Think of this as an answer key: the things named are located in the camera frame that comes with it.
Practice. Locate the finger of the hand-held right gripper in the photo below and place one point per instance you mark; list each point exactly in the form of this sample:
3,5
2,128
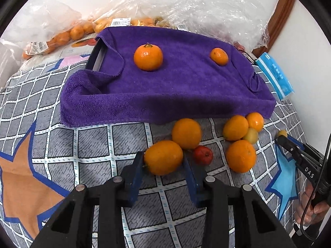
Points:
289,146

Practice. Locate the clear bag of red fruit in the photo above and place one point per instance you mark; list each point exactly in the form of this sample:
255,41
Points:
219,13

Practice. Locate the white plastic bag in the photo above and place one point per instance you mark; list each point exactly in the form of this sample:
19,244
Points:
10,56

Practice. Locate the mandarin with stem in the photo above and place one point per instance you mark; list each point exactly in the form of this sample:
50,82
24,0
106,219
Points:
148,56

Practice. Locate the black box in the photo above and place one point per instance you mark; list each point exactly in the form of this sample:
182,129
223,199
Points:
97,56

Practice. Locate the small red fruit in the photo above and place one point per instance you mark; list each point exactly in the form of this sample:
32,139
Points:
203,155

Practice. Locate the clear bag of mandarins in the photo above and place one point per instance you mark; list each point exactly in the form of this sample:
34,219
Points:
62,37

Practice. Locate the person's right hand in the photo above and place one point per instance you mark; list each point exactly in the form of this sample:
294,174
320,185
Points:
307,215

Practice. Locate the orange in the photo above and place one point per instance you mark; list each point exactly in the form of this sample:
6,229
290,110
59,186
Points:
241,156
186,133
255,120
235,127
163,157

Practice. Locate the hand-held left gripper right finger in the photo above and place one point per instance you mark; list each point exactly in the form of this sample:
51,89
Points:
192,183

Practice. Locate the small mandarin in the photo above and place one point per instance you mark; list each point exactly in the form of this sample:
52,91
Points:
219,56

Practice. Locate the yellow-green pear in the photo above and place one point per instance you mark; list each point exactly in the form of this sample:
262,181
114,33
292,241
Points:
252,136

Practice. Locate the clear bag of oranges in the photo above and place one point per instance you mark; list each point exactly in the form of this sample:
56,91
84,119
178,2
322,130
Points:
103,23

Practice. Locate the clear bag of yellow fruit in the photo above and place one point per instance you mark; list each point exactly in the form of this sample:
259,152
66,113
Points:
160,20

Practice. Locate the printed grey checked blanket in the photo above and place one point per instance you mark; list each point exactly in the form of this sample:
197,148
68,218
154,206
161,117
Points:
90,139

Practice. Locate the blue tissue pack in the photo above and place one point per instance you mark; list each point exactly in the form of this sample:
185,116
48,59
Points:
275,76

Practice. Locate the small yellow lemon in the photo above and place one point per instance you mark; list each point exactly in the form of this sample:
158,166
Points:
282,133

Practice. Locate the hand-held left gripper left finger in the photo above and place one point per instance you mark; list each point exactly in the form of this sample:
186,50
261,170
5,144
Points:
137,177

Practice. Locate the purple towel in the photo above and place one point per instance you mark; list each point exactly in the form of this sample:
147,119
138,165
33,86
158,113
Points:
181,82

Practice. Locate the wooden door frame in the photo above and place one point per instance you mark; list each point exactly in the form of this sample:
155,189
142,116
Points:
281,15

